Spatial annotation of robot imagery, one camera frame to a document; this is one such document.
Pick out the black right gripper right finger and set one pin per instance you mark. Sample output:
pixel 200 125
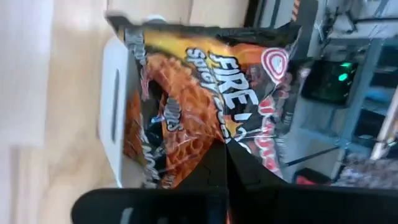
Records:
pixel 280 207

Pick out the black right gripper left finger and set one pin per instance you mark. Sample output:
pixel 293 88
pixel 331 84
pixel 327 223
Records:
pixel 186 207

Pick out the black Maruchan Fire noodle pack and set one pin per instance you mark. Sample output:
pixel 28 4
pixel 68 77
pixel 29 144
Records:
pixel 202 93

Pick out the black box with green lights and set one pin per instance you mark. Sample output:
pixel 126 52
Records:
pixel 323 84

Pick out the grey metal shelf rack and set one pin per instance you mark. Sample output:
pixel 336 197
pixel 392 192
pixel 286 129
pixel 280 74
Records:
pixel 357 93

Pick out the black striped-edge floor mat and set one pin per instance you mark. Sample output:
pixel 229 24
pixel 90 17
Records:
pixel 309 25

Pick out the black aluminium table frame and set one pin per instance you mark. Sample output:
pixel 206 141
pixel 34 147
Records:
pixel 252 12

